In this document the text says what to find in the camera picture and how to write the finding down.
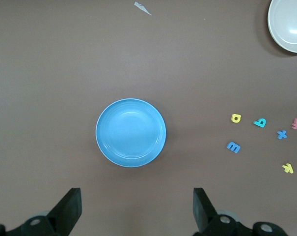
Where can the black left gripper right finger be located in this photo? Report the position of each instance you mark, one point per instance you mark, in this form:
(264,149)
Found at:
(203,214)

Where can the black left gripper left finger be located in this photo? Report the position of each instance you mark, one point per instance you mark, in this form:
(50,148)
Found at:
(64,214)

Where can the blue foam letter m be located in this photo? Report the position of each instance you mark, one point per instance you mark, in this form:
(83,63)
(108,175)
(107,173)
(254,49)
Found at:
(233,147)

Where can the yellow foam letter a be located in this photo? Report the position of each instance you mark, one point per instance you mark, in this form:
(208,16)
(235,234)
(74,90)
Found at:
(233,120)

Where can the teal foam letter b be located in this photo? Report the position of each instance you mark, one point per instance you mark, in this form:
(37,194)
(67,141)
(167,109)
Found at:
(261,123)

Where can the yellow foam letter k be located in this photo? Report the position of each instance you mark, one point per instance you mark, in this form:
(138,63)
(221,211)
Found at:
(288,168)

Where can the blue plate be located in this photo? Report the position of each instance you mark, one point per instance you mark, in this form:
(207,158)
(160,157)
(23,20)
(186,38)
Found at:
(131,132)

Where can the blue foam letter x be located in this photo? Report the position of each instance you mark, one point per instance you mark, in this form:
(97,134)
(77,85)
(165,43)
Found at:
(282,134)

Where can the pink foam letter f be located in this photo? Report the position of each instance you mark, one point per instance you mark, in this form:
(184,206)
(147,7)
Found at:
(295,124)

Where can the beige plate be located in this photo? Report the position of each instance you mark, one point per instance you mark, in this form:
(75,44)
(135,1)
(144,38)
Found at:
(290,24)

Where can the white paper scrap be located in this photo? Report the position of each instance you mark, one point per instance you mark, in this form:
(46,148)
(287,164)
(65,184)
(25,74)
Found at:
(142,7)

